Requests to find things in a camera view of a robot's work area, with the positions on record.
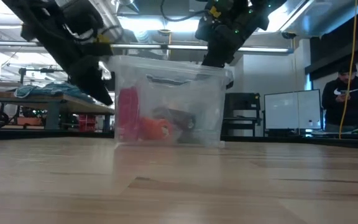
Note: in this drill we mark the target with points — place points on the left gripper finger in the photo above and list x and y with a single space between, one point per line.
96 84

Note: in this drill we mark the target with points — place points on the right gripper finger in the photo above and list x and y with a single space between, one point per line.
221 51

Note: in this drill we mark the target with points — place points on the clear plastic storage box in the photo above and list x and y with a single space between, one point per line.
166 102

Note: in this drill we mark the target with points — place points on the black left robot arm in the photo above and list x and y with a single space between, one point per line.
42 28

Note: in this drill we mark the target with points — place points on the red bandage roll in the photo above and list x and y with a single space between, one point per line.
128 112

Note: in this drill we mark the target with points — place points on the orange bandage roll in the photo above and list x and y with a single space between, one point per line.
155 129

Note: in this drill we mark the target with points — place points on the long ceiling light bar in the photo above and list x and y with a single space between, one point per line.
259 49

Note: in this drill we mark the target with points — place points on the red storage bins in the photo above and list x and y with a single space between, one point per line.
86 123

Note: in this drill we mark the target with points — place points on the teal cloth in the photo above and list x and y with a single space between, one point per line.
51 89

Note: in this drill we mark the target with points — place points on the wooden workbench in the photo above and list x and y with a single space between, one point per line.
42 102

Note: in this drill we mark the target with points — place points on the black cabinet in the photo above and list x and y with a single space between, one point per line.
241 107

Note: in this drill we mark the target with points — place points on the whiteboard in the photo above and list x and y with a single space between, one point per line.
291 109

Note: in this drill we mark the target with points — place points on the person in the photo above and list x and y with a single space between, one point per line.
357 105

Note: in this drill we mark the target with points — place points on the black camera gantry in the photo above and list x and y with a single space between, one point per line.
39 70

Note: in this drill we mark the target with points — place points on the smooth silver air duct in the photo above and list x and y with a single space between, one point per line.
322 18

